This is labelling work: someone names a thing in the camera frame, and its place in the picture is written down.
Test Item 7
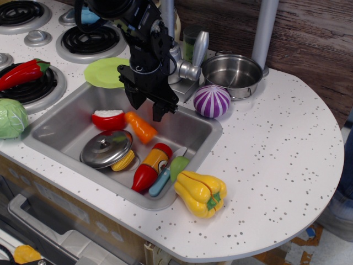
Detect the stove burner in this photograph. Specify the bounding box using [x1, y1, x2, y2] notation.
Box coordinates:
[56, 25, 127, 64]
[1, 1, 52, 35]
[1, 66, 67, 115]

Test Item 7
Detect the green toy fruit half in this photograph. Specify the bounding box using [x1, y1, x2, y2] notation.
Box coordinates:
[170, 156, 190, 182]

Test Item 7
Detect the steel pot lid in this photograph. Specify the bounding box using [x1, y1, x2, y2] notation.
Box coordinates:
[79, 130, 133, 169]

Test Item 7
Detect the oven door handle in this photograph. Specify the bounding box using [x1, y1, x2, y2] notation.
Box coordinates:
[7, 193, 116, 265]

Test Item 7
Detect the stainless steel pot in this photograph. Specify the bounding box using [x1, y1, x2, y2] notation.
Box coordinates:
[202, 52, 263, 100]

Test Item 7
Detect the red bowl with rice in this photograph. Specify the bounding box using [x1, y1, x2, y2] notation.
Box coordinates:
[91, 110, 126, 131]

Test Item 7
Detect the red yellow ketchup bottle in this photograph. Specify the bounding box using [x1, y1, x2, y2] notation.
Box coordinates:
[131, 142, 173, 192]

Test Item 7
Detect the orange toy carrot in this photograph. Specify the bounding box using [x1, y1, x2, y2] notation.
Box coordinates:
[124, 112, 158, 144]

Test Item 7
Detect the silver stove knob back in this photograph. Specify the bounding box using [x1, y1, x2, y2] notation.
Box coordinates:
[58, 8, 76, 27]

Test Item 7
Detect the silver sink basin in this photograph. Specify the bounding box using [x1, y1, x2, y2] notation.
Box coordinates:
[22, 83, 222, 210]

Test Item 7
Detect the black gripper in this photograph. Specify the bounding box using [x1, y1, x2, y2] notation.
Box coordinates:
[117, 65, 179, 122]

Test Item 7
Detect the green spice jar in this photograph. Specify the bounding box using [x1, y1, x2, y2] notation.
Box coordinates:
[183, 25, 206, 63]

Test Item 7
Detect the blue toy bowl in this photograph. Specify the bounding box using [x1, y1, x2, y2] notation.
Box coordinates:
[81, 6, 100, 24]

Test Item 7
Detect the grey support pole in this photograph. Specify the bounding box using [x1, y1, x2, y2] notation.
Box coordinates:
[252, 0, 279, 77]

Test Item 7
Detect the cream toy bottle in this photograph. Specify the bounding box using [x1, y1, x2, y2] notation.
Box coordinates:
[174, 9, 181, 43]

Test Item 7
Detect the silver stove knob left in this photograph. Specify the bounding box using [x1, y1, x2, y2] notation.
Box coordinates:
[0, 53, 14, 70]

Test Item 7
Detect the light green plate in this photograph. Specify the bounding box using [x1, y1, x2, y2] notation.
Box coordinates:
[84, 57, 129, 89]

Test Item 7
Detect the back left stove burner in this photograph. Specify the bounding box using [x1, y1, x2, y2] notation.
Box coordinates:
[1, 1, 52, 35]

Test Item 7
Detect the yellow toy corn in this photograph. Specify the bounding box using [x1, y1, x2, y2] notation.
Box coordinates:
[110, 150, 135, 172]

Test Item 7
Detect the silver stove knob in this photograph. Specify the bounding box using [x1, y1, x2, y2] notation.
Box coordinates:
[58, 8, 76, 27]
[0, 53, 14, 70]
[24, 29, 52, 47]

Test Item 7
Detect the blue handled toy knife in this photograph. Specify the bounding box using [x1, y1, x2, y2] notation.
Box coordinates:
[148, 146, 188, 197]

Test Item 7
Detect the red toy chili pepper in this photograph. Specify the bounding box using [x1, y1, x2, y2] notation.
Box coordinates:
[1, 59, 51, 91]

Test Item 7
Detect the yellow object bottom left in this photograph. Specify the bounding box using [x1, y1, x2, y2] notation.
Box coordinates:
[13, 245, 41, 264]

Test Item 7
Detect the yellow toy bell pepper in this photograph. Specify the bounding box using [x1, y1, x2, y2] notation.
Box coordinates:
[174, 171, 227, 219]

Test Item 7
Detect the green toy cabbage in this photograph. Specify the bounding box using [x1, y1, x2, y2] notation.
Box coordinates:
[1, 98, 28, 139]

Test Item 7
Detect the front stove burner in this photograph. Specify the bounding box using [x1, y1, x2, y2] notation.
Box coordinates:
[1, 66, 67, 115]

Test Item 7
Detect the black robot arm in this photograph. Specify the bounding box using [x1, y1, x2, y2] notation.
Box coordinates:
[74, 1, 179, 122]

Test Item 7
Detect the back right stove burner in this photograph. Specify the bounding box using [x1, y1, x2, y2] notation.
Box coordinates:
[56, 25, 127, 64]

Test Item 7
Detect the silver toy faucet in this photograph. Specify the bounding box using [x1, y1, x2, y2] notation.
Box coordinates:
[160, 1, 209, 102]

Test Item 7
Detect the purple striped toy onion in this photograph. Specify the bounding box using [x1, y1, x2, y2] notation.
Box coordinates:
[193, 85, 231, 118]

